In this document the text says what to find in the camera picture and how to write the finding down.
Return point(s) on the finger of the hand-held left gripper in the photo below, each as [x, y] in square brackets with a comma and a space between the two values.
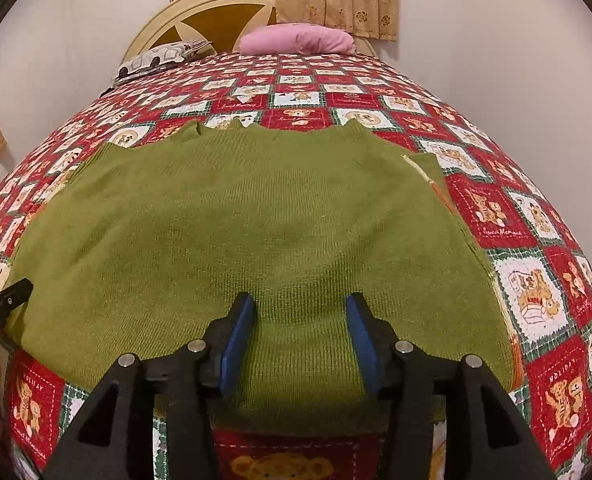
[16, 296]

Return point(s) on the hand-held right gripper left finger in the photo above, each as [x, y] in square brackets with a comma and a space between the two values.
[237, 350]

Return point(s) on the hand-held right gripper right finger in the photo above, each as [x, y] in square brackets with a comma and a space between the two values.
[363, 350]

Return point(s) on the green orange cream striped sweater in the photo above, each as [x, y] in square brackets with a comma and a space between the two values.
[276, 220]

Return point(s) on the red teddy bear printed blanket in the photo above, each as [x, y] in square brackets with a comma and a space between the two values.
[515, 220]

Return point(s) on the small dark object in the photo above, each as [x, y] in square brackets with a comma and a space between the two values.
[107, 91]

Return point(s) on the car printed pillow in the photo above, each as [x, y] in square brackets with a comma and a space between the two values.
[156, 57]

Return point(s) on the pink pillow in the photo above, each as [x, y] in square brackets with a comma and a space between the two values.
[296, 39]

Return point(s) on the cream and gold bed headboard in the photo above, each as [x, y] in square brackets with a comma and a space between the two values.
[216, 17]

